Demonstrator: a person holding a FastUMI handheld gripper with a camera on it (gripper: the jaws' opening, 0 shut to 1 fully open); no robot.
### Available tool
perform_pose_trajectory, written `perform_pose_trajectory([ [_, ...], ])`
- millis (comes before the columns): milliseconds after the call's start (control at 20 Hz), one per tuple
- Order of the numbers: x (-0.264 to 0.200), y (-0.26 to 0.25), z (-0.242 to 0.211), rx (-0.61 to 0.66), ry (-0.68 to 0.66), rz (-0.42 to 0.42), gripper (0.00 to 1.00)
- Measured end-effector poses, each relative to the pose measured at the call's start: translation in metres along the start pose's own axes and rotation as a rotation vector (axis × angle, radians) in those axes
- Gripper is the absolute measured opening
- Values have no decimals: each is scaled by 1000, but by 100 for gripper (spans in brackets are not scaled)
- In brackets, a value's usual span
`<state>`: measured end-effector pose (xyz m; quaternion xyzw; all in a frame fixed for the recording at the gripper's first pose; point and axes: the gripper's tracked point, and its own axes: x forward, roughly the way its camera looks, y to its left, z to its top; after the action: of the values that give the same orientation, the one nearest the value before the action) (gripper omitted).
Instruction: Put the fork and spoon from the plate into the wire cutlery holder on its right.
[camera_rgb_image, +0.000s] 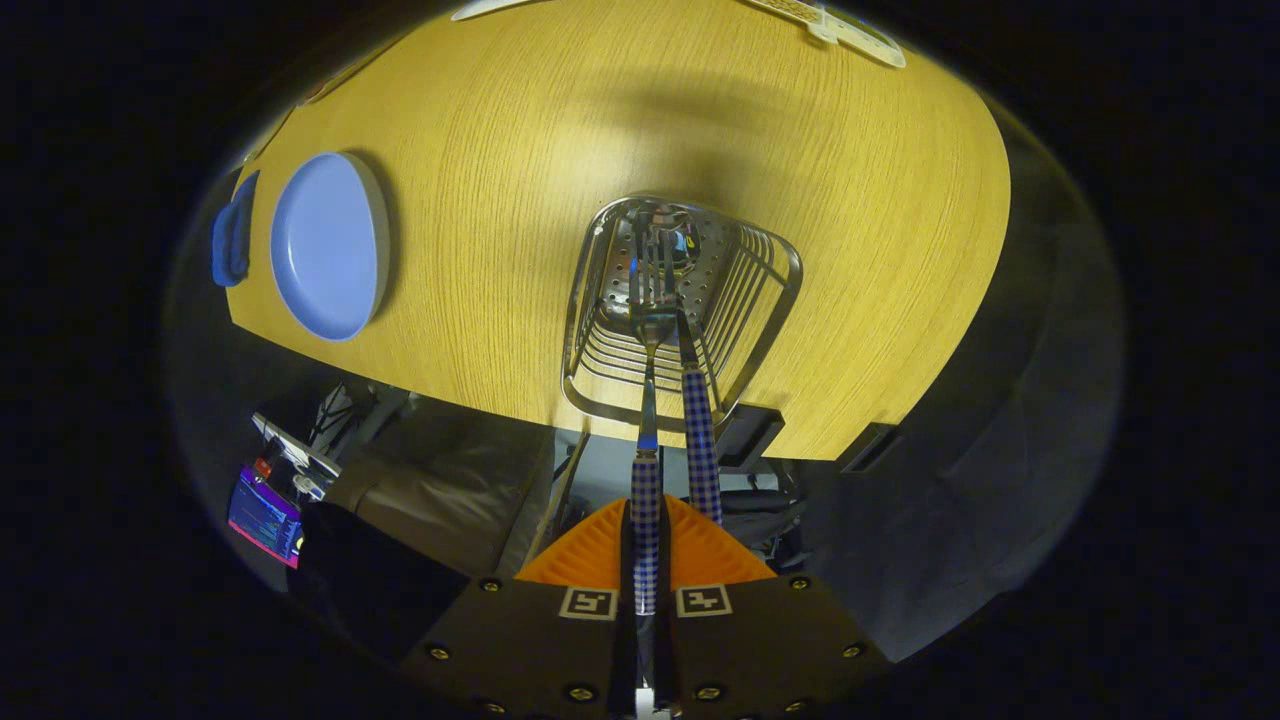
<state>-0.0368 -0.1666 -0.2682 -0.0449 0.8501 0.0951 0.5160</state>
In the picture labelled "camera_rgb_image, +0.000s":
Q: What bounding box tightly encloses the fork with checked handle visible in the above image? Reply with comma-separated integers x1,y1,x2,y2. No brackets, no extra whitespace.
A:
628,222,683,691

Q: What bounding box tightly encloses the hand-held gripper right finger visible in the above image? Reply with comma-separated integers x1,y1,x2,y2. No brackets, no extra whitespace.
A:
662,495,891,717

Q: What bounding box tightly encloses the lit computer screen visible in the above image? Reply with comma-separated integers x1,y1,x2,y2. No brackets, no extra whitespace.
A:
228,464,304,570

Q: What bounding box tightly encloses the metal wire cutlery basket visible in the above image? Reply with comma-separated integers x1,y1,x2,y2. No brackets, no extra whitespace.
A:
560,194,804,434

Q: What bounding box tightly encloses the white square coaster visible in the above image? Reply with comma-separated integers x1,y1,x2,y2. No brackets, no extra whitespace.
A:
450,0,546,22

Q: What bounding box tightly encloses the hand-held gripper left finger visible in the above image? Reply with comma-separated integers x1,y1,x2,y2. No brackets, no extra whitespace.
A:
400,497,633,720

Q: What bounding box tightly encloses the blue round plate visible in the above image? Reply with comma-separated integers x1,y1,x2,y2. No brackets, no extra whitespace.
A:
270,151,391,343

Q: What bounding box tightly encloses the white divided snack tray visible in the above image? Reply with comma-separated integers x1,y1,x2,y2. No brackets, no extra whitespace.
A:
740,0,907,70

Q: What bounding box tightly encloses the black table bracket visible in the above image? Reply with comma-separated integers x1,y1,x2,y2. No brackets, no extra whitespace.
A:
715,405,787,472
838,423,903,475

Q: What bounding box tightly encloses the blue folded towel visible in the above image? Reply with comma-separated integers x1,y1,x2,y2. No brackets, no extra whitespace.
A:
210,170,261,289

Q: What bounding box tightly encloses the grey laptop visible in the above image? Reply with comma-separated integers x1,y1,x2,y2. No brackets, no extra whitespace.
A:
251,412,343,501

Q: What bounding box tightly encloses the brown leather seat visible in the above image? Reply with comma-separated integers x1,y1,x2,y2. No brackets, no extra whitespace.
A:
325,395,556,581

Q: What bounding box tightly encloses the spoon with checked handle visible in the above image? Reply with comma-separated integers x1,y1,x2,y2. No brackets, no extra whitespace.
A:
655,225,724,527

